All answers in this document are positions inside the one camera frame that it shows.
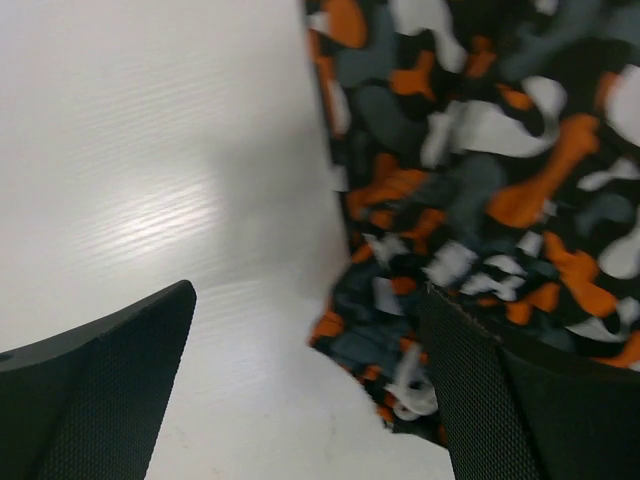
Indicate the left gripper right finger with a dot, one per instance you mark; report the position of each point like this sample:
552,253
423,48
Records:
515,408

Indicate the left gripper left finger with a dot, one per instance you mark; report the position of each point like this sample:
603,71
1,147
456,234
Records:
89,403

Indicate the orange camouflage shorts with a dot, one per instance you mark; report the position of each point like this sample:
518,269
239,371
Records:
490,149

